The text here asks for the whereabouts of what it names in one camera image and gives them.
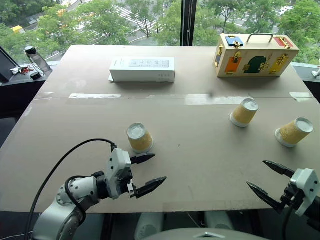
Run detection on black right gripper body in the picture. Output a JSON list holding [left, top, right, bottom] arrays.
[[279, 183, 305, 211]]

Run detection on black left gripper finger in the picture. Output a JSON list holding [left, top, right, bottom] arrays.
[[129, 153, 157, 165], [134, 176, 168, 200]]

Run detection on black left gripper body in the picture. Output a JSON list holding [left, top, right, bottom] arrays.
[[115, 169, 138, 200]]

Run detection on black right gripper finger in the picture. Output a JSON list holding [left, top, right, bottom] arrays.
[[246, 181, 285, 215], [262, 160, 296, 179]]

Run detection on yellow ribbed paper cup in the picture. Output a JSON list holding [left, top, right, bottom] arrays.
[[126, 122, 155, 154], [229, 97, 260, 129], [274, 116, 315, 149]]

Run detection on white rounded shape under table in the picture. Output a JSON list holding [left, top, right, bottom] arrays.
[[203, 211, 235, 231], [134, 212, 165, 240]]

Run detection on grey robot torso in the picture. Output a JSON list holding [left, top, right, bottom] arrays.
[[146, 226, 271, 240]]

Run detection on white rectangular cardboard box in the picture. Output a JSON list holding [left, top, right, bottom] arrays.
[[108, 56, 176, 84]]

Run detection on black side ledge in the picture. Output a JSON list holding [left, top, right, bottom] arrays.
[[0, 44, 62, 121]]

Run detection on clear water bottle black cap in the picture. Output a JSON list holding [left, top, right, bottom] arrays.
[[24, 45, 54, 76]]

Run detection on red keys bundle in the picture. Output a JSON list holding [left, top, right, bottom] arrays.
[[18, 65, 34, 75]]

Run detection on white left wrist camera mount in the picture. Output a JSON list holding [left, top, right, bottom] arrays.
[[107, 148, 133, 200]]

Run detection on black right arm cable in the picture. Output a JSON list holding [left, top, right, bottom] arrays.
[[281, 204, 295, 240]]

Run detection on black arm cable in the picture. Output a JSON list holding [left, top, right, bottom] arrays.
[[24, 138, 118, 240], [281, 204, 295, 240]]

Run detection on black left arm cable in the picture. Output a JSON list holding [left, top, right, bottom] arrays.
[[24, 138, 118, 240]]

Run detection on wooden lock box with handle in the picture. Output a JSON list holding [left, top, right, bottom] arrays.
[[212, 32, 301, 79]]

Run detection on black window frame pillar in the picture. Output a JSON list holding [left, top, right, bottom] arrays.
[[180, 0, 197, 47]]

